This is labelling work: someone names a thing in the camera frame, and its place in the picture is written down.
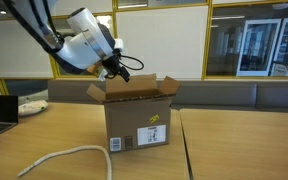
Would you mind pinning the brown cardboard shipping box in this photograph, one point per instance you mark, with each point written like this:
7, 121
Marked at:
134, 116

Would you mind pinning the white rounded device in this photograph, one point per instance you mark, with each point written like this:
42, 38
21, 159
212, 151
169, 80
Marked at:
32, 107

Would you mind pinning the grey laptop black screen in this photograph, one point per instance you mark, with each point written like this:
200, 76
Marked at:
0, 110

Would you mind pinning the yellow partition frame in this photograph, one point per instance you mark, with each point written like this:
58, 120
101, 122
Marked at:
207, 40

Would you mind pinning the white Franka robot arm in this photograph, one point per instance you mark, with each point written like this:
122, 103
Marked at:
77, 53

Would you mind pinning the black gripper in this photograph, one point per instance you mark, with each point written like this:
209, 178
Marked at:
112, 65

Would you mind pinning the large white wall panel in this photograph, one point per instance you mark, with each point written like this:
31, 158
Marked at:
164, 40

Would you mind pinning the grey upholstered bench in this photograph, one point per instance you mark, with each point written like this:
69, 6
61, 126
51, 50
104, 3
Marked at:
217, 95

